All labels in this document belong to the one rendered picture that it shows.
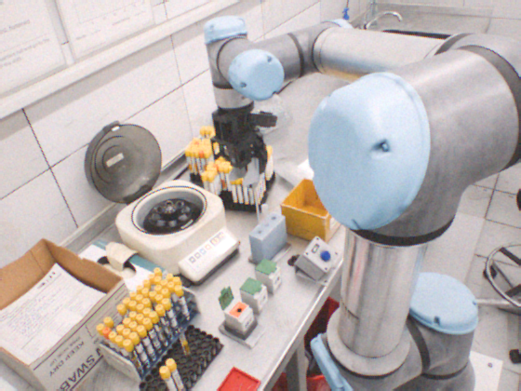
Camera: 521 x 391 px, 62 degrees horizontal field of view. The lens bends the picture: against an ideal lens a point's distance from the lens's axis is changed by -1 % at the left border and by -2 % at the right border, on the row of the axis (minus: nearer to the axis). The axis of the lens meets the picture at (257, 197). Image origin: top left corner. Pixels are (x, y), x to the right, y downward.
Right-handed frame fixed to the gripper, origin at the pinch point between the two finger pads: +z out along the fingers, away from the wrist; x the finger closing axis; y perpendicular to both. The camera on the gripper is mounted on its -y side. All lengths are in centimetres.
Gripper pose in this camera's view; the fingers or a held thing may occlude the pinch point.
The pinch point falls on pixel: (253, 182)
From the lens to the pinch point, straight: 97.0
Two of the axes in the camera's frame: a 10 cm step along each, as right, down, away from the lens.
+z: 1.0, 7.9, 6.0
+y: -6.0, 5.3, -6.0
